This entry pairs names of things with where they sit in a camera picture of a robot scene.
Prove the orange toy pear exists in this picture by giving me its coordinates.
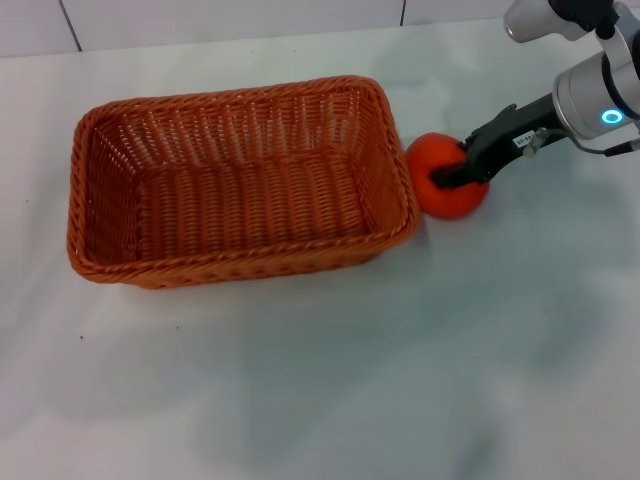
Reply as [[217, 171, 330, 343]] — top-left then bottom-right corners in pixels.
[[404, 132, 491, 220]]

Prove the orange woven plastic basket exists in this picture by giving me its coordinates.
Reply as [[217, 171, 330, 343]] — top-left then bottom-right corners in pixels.
[[66, 74, 421, 291]]

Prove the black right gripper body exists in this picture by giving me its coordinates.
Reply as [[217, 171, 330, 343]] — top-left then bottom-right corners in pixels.
[[463, 92, 569, 183]]

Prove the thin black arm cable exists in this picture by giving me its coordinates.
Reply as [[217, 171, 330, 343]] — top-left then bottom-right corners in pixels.
[[568, 134, 640, 156]]

